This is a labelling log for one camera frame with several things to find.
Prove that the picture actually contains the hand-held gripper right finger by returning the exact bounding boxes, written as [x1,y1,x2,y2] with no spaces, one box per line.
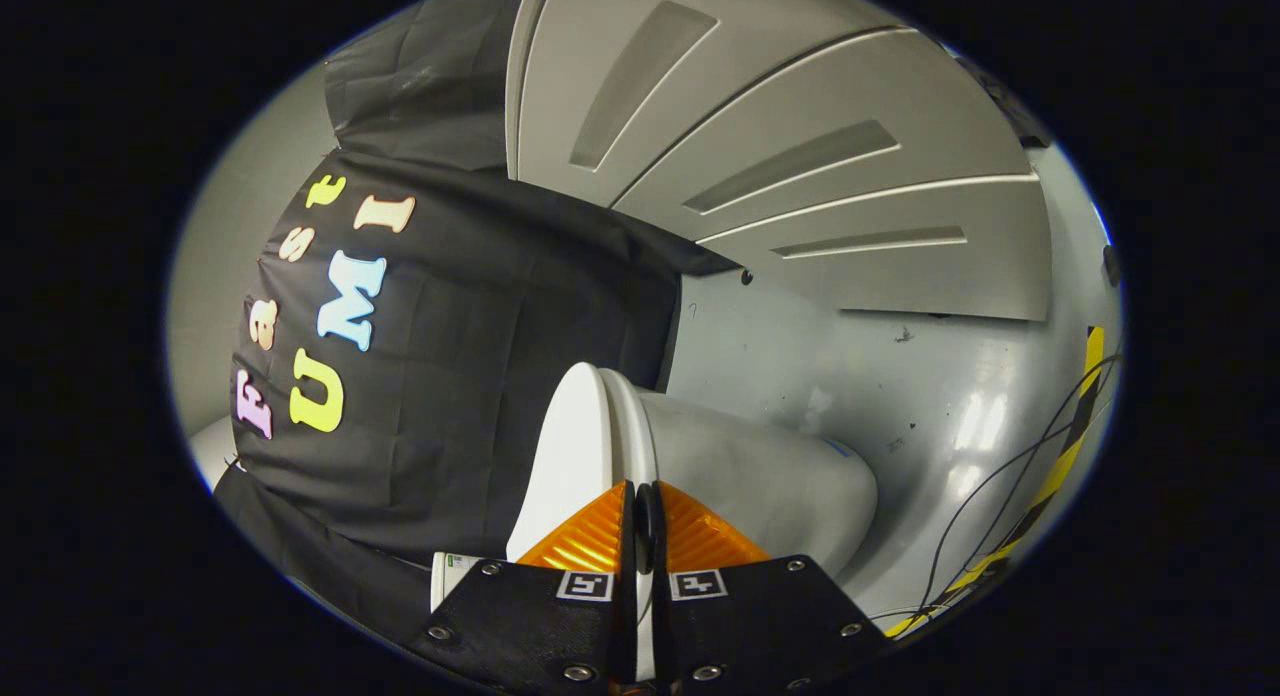
[650,481,886,693]

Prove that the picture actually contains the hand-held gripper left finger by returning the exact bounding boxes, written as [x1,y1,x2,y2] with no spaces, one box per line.
[405,481,641,696]

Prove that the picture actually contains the black lid lifting handle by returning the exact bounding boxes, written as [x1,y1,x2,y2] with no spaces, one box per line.
[634,482,665,575]

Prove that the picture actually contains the white toilet lid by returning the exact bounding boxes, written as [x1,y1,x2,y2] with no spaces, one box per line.
[505,362,629,567]

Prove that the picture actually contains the white toilet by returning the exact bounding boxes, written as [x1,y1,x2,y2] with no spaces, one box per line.
[430,368,879,682]

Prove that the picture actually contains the black backdrop cloth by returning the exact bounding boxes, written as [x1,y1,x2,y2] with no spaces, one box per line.
[213,0,741,642]

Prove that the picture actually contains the yellow black floor tape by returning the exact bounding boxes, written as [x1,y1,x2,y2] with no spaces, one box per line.
[885,326,1106,639]

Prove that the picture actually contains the white drawer cabinet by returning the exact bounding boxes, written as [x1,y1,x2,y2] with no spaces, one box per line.
[505,0,1053,322]

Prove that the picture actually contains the thin black floor cables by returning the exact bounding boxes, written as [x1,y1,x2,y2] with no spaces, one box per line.
[865,351,1121,622]

